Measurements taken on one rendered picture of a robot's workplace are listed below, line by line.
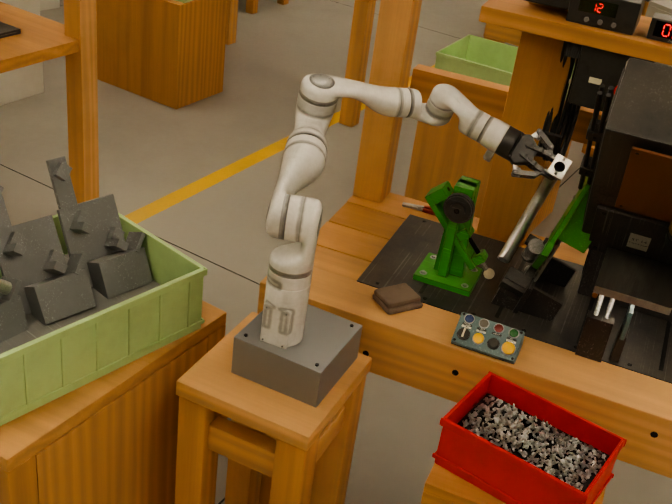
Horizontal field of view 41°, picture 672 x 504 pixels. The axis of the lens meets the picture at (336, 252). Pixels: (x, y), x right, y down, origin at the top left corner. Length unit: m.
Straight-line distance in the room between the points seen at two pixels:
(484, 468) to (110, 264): 0.99
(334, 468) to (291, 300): 0.53
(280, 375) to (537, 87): 1.03
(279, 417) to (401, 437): 1.34
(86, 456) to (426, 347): 0.79
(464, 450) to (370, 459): 1.24
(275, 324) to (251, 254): 2.17
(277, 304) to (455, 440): 0.45
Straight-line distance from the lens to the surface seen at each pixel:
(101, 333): 2.02
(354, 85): 2.14
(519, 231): 2.29
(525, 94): 2.46
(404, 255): 2.41
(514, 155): 2.23
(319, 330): 2.00
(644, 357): 2.26
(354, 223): 2.57
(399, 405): 3.33
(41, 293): 2.14
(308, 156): 1.92
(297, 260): 1.82
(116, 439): 2.16
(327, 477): 2.27
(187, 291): 2.14
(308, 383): 1.91
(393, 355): 2.16
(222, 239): 4.17
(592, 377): 2.13
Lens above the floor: 2.10
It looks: 30 degrees down
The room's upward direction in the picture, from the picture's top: 8 degrees clockwise
